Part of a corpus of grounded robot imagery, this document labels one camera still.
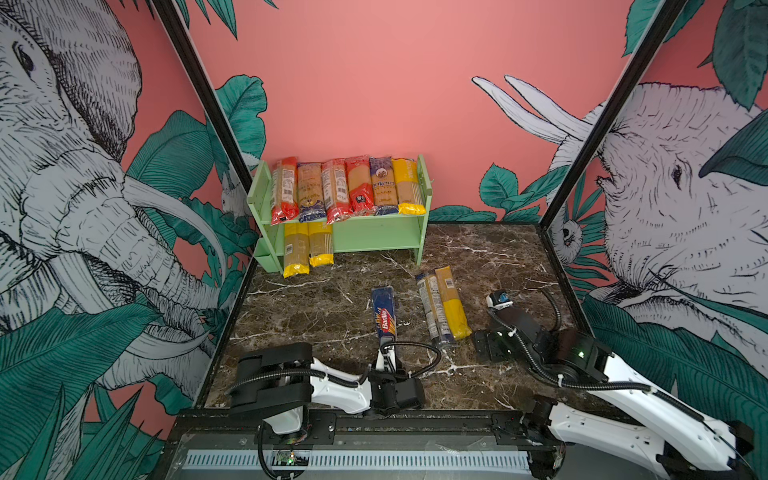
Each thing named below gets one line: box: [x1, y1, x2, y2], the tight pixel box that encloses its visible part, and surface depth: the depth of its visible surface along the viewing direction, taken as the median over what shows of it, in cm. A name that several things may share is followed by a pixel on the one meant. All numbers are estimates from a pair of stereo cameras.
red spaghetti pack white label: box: [321, 158, 353, 225], surface depth 88 cm
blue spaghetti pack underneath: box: [372, 286, 397, 339], surface depth 92 cm
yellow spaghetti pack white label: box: [435, 265, 472, 340], surface depth 97 cm
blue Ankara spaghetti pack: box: [369, 156, 399, 216], surface depth 90 cm
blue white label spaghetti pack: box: [415, 273, 454, 343], surface depth 95 cm
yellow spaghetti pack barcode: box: [283, 222, 310, 279], surface depth 94 cm
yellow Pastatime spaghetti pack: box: [308, 222, 334, 267], surface depth 95 cm
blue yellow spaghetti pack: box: [297, 162, 326, 223], surface depth 88 cm
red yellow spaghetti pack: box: [345, 155, 376, 215], surface depth 89 cm
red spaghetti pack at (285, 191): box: [271, 156, 300, 226], surface depth 87 cm
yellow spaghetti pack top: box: [392, 158, 427, 215], surface depth 90 cm
